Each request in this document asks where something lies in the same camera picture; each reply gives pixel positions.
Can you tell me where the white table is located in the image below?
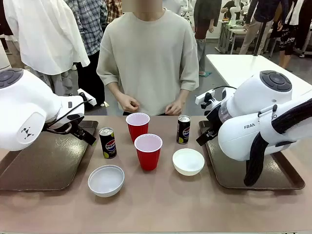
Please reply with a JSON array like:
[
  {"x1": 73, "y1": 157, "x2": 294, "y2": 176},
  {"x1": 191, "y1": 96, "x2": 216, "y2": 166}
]
[{"x1": 206, "y1": 54, "x2": 312, "y2": 98}]

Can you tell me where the person's right hand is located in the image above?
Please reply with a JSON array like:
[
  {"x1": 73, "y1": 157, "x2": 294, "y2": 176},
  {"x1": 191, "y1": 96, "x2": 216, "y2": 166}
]
[{"x1": 121, "y1": 94, "x2": 141, "y2": 113}]

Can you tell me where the bystander in dark top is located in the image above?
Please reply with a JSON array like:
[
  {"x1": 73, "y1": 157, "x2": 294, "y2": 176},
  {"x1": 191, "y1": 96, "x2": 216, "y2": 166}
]
[{"x1": 194, "y1": 0, "x2": 222, "y2": 77}]

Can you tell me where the person's right forearm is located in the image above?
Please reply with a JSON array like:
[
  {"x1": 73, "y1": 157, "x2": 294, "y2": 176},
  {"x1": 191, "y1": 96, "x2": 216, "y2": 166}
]
[{"x1": 106, "y1": 81, "x2": 127, "y2": 103}]

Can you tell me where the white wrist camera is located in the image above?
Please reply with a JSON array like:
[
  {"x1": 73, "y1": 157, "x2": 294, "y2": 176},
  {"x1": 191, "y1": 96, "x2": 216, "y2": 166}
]
[
  {"x1": 77, "y1": 88, "x2": 96, "y2": 107},
  {"x1": 195, "y1": 89, "x2": 217, "y2": 110}
]

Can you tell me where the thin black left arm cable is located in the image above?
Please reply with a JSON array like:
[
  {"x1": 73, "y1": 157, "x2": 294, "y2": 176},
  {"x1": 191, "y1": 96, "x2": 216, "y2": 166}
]
[{"x1": 47, "y1": 98, "x2": 93, "y2": 127}]

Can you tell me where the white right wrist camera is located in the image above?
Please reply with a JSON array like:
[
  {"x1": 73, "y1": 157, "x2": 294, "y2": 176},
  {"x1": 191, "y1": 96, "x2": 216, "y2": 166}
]
[{"x1": 195, "y1": 89, "x2": 217, "y2": 110}]

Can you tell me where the person's left forearm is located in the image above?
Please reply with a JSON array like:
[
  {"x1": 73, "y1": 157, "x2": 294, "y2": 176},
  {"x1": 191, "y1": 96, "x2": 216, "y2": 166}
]
[{"x1": 176, "y1": 89, "x2": 191, "y2": 105}]

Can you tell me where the red plastic cup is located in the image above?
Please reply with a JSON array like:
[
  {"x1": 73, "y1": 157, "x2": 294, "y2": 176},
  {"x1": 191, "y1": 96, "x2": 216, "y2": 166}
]
[
  {"x1": 134, "y1": 134, "x2": 163, "y2": 171},
  {"x1": 125, "y1": 112, "x2": 151, "y2": 143}
]

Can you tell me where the bystander in blue plaid shirt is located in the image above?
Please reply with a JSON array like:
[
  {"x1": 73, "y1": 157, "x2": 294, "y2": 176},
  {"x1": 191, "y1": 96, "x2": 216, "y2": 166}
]
[{"x1": 65, "y1": 0, "x2": 108, "y2": 105}]

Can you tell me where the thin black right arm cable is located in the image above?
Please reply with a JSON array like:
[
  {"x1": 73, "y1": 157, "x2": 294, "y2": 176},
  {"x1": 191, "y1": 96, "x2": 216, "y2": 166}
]
[{"x1": 211, "y1": 85, "x2": 237, "y2": 92}]

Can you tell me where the person's left hand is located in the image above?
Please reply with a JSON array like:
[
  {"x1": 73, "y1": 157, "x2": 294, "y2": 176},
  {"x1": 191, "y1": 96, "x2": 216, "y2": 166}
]
[{"x1": 165, "y1": 99, "x2": 186, "y2": 116}]

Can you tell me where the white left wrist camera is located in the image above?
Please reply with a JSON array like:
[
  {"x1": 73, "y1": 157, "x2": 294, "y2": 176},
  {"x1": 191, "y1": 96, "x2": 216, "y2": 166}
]
[{"x1": 77, "y1": 88, "x2": 96, "y2": 107}]

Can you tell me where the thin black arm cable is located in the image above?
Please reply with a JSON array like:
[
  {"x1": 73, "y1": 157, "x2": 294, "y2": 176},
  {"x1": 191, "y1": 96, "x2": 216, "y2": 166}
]
[
  {"x1": 47, "y1": 98, "x2": 93, "y2": 127},
  {"x1": 211, "y1": 85, "x2": 237, "y2": 92}
]

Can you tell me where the black Pepsi can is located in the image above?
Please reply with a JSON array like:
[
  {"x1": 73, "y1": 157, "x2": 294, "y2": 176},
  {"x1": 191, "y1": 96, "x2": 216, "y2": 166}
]
[
  {"x1": 98, "y1": 127, "x2": 117, "y2": 159},
  {"x1": 176, "y1": 115, "x2": 192, "y2": 144}
]

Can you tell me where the bystander in black shorts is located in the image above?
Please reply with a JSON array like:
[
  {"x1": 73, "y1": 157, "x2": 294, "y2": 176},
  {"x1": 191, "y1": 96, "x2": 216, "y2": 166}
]
[{"x1": 277, "y1": 0, "x2": 312, "y2": 70}]

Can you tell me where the grey background table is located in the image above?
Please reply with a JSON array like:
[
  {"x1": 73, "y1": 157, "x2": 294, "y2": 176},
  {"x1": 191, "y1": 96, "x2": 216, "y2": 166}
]
[{"x1": 215, "y1": 19, "x2": 254, "y2": 55}]

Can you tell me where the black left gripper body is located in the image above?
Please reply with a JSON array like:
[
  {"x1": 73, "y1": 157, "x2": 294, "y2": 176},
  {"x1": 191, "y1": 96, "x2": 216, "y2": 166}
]
[{"x1": 65, "y1": 113, "x2": 86, "y2": 137}]

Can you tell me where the white plastic bowl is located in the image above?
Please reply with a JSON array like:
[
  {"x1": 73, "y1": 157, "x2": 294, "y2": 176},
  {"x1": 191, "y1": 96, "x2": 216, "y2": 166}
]
[
  {"x1": 172, "y1": 148, "x2": 205, "y2": 176},
  {"x1": 87, "y1": 164, "x2": 125, "y2": 198}
]

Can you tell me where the bystander in white shirt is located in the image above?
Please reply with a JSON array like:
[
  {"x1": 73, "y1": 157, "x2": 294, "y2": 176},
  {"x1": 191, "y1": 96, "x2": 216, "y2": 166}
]
[{"x1": 3, "y1": 0, "x2": 91, "y2": 97}]

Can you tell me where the bystander in orange plaid shirt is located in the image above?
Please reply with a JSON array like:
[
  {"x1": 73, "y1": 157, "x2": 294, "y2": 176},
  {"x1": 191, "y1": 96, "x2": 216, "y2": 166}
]
[{"x1": 106, "y1": 0, "x2": 124, "y2": 25}]

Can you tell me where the bystander in khaki trousers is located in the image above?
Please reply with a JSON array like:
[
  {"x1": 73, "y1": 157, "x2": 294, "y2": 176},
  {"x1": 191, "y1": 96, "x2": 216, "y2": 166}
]
[{"x1": 238, "y1": 0, "x2": 290, "y2": 56}]

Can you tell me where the person in beige shirt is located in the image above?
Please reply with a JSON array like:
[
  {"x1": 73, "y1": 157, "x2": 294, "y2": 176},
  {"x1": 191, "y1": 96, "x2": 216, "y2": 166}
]
[{"x1": 96, "y1": 7, "x2": 200, "y2": 117}]

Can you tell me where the brown plastic tray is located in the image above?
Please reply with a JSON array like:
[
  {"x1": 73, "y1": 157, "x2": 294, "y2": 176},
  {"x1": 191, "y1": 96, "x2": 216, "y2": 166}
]
[
  {"x1": 198, "y1": 120, "x2": 306, "y2": 190},
  {"x1": 0, "y1": 120, "x2": 99, "y2": 191}
]

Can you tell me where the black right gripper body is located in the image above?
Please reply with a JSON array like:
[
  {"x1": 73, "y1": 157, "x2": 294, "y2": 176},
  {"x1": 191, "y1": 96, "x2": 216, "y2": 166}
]
[{"x1": 205, "y1": 103, "x2": 224, "y2": 137}]

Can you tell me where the black pole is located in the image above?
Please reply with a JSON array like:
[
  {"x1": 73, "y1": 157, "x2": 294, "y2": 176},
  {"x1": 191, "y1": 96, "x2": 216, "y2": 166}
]
[{"x1": 253, "y1": 21, "x2": 267, "y2": 56}]

